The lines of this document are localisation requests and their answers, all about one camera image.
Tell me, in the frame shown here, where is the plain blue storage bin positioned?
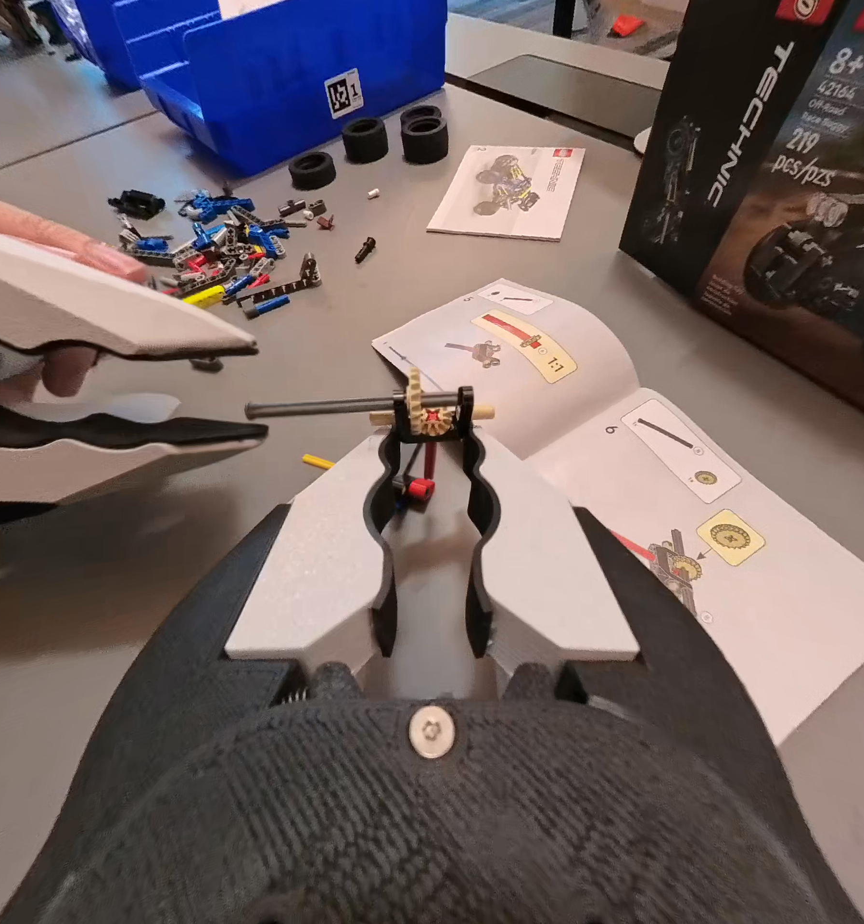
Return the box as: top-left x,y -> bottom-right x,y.
50,0 -> 144,93

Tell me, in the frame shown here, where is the pile of lego pieces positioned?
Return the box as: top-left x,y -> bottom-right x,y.
107,186 -> 325,320

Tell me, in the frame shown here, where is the dark lego set box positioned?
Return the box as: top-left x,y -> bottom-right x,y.
618,0 -> 864,427

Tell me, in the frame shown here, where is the open instruction booklet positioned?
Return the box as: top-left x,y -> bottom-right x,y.
372,278 -> 864,746

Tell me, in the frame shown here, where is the blue storage bin with tag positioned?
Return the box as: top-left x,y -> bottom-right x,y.
111,0 -> 449,178

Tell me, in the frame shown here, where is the person's left hand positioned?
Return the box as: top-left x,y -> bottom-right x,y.
0,189 -> 148,398

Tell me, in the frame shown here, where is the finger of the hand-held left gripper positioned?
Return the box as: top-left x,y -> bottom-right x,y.
0,393 -> 269,506
0,230 -> 260,362

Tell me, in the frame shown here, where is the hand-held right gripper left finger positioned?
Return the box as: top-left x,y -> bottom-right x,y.
224,424 -> 404,668

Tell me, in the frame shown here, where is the yellow axle lego subassembly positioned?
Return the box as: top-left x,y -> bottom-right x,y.
302,453 -> 434,510

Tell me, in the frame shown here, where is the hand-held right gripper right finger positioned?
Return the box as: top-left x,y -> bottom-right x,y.
464,426 -> 642,667

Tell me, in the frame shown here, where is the closed instruction booklet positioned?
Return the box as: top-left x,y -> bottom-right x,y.
426,144 -> 586,241

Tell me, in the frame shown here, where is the black lego frame gear assembly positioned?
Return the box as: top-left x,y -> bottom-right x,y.
244,367 -> 496,483

